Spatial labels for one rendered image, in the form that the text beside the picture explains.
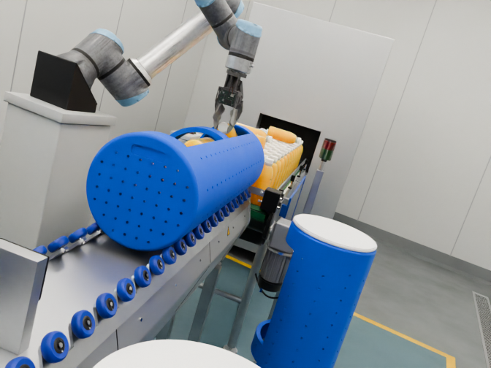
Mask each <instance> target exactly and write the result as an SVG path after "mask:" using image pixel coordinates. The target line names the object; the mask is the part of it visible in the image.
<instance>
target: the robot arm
mask: <svg viewBox="0 0 491 368"><path fill-rule="evenodd" d="M195 3H196V5H197V6H198V7H199V8H200V10H199V11H197V12H196V13H194V14H193V15H192V16H191V17H190V18H188V19H187V20H185V21H184V22H183V23H181V24H180V25H179V26H178V27H177V28H175V29H174V30H173V31H171V32H170V33H168V35H166V36H165V37H164V38H162V39H161V40H159V41H158V42H157V43H156V44H155V45H153V46H152V47H151V48H149V49H148V50H146V51H145V52H144V53H143V54H142V55H140V56H139V57H138V58H129V59H128V60H125V58H124V57H123V56H122V55H123V52H124V47H123V44H122V42H121V41H120V39H119V38H117V36H116V35H114V33H112V32H111V31H108V30H107V29H103V28H98V29H97V30H95V31H93V32H92V33H90V34H89V35H88V36H87V37H86V38H85V39H83V40H82V41H81V42H80V43H78V44H77V45H76V46H75V47H73V48H72V49H71V50H70V51H69V52H67V53H62V54H60V55H56V56H58V57H60V58H64V59H66V60H69V61H73V62H75V63H77V64H78V66H79V67H80V70H81V72H82V73H83V76H84V78H85V80H86V82H87V83H88V86H89V88H90V89H91V87H92V85H93V84H94V80H95V79H96V78H97V79H98V80H99V81H100V82H101V84H103V86H104V87H105V88H106V89H107V90H108V91H109V93H110V94H111V95H112V96H113V98H114V99H115V100H116V101H117V102H118V103H119V104H120V105H121V106H123V107H129V106H132V105H133V104H136V103H137V102H139V101H140V100H142V99H143V98H145V97H146V96H147V95H148V93H149V88H148V87H149V86H150V85H151V81H152V78H153V77H155V76H156V75H157V74H158V73H159V72H161V71H162V70H164V69H165V68H166V67H168V66H169V65H170V64H171V63H172V62H174V61H175V60H177V59H178V58H179V57H181V56H182V55H183V54H184V53H185V52H187V51H188V50H189V49H191V48H192V47H193V46H195V44H197V43H198V42H200V41H201V40H202V39H204V38H205V37H206V36H207V35H208V34H210V33H211V32H212V31H215V33H216V36H217V40H218V43H219V44H220V46H222V47H223V48H224V49H226V50H229V54H228V56H227V61H226V64H225V67H226V68H228V70H227V78H226V81H225V83H224V87H221V86H219V87H218V91H219V92H218V91H217V94H216V100H215V112H214V114H213V125H214V129H217V128H218V125H219V121H220V119H221V115H222V113H223V112H224V111H225V107H224V106H223V104H224V105H228V106H230V107H234V108H233V110H231V111H230V116H231V118H230V121H229V127H228V128H227V134H228V133H229V132H230V131H231V130H232V129H233V128H234V126H235V124H236V122H237V121H238V119H239V117H240V116H241V114H242V112H243V101H242V100H243V81H241V80H240V78H241V77H243V78H246V77H247V74H250V73H251V67H252V68H253V67H254V65H253V63H254V59H255V55H256V51H257V48H258V45H259V40H260V38H261V36H262V27H261V26H259V25H257V24H255V23H251V22H248V21H246V20H242V19H238V20H237V18H238V17H239V16H240V15H241V13H242V12H243V10H244V4H243V2H242V0H195ZM217 96H218V98H217Z"/></svg>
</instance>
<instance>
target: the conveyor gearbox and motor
mask: <svg viewBox="0 0 491 368"><path fill-rule="evenodd" d="M290 224H291V221H289V220H287V219H284V218H279V219H278V220H277V221H276V222H275V223H274V224H273V226H271V227H270V230H269V235H270V237H269V242H267V244H266V247H267V252H266V255H265V258H264V261H263V265H262V268H261V271H260V276H259V279H258V277H257V274H256V273H255V276H256V281H257V283H258V286H259V288H262V289H264V290H266V291H269V292H278V291H280V289H281V286H282V282H283V280H284V278H285V275H286V272H287V269H288V267H289V263H290V261H291V258H292V254H293V252H294V250H293V249H292V248H291V247H290V246H289V245H288V244H287V242H286V235H287V233H288V230H289V227H290ZM262 293H263V294H264V295H265V296H266V297H268V298H271V299H277V298H278V297H271V296H268V295H267V294H266V293H265V292H264V291H263V290H262Z"/></svg>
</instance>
